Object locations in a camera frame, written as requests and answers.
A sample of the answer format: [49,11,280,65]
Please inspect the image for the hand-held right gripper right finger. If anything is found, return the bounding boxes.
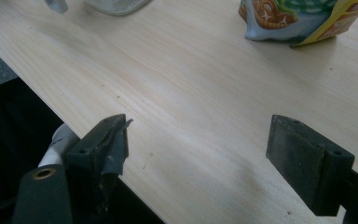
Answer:
[265,114,356,217]

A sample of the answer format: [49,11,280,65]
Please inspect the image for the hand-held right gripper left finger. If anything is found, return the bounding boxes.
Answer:
[63,113,134,216]

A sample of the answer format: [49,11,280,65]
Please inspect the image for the yellow spout pouch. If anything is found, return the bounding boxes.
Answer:
[238,0,358,49]

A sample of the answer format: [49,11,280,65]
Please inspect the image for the white tube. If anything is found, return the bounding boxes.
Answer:
[38,122,80,168]

